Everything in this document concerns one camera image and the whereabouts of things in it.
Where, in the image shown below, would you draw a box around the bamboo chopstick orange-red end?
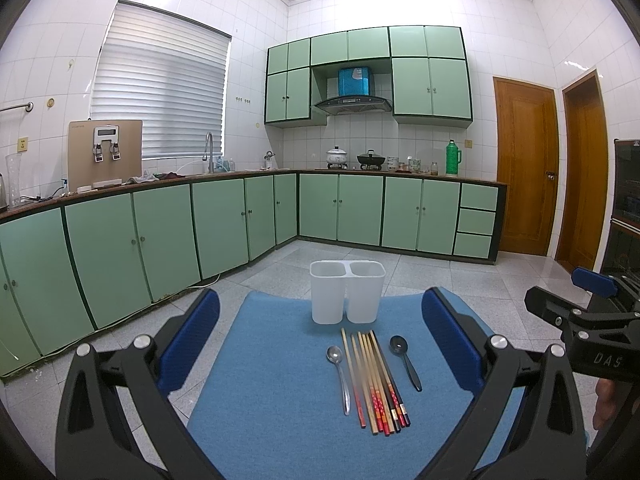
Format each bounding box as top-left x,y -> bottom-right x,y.
358,333 -> 390,437

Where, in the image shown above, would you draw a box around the green lower kitchen cabinets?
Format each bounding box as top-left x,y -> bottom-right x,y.
1,170 -> 508,375

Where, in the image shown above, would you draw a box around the dark glass cabinet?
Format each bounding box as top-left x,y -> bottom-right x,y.
601,139 -> 640,278

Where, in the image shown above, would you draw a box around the white twin utensil holder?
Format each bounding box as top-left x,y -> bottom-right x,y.
309,260 -> 386,325

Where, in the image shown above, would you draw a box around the black plastic spoon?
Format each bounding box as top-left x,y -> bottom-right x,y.
390,335 -> 423,392

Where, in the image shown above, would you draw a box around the black chopstick red pattern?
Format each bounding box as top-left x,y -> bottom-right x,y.
369,330 -> 404,432

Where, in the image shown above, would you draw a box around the green thermos jug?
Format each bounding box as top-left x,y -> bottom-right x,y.
446,140 -> 462,176

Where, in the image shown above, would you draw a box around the bamboo chopstick red patterned end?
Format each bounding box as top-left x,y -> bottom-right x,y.
363,334 -> 395,436

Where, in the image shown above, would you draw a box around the chrome sink faucet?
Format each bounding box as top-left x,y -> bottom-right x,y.
203,132 -> 214,174

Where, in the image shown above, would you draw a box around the white window blind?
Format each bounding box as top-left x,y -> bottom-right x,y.
89,1 -> 231,159

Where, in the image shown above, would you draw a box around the clear glass vase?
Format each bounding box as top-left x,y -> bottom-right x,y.
6,153 -> 23,209

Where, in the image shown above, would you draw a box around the cloth rags on counter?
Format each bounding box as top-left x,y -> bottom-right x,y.
125,171 -> 182,185

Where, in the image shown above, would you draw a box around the brown wooden door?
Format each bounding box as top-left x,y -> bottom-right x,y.
555,70 -> 608,272
494,77 -> 559,256

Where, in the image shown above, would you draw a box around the black range hood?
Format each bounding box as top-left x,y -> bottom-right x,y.
312,66 -> 392,116

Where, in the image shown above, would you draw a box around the green upper kitchen cabinets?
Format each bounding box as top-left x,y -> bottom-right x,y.
264,25 -> 473,128

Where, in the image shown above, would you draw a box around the brown water purifier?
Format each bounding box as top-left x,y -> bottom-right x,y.
67,119 -> 143,191

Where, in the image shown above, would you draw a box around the small steel kettle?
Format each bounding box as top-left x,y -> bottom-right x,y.
264,151 -> 276,171

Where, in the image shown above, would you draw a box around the black wok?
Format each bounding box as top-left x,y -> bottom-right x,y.
357,150 -> 385,171

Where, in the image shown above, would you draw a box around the glass jars on counter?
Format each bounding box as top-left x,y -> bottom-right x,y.
385,156 -> 439,177

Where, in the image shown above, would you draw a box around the blue table mat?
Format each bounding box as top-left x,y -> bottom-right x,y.
188,292 -> 473,479

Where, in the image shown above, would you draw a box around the green kitchen cabinets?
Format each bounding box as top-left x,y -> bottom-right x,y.
1,170 -> 508,375
264,25 -> 473,128

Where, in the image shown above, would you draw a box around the dark chopstick red pattern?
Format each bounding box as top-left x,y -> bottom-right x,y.
370,330 -> 411,428

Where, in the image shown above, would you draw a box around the white cooking pot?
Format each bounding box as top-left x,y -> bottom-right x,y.
326,145 -> 348,169

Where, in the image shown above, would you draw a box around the person's right hand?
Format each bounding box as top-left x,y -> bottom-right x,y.
592,378 -> 617,431

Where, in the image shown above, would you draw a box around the silver metal spoon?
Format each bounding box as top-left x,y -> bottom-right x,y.
326,346 -> 350,416

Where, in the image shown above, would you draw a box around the wall towel bar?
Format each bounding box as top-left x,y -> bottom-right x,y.
0,102 -> 34,113

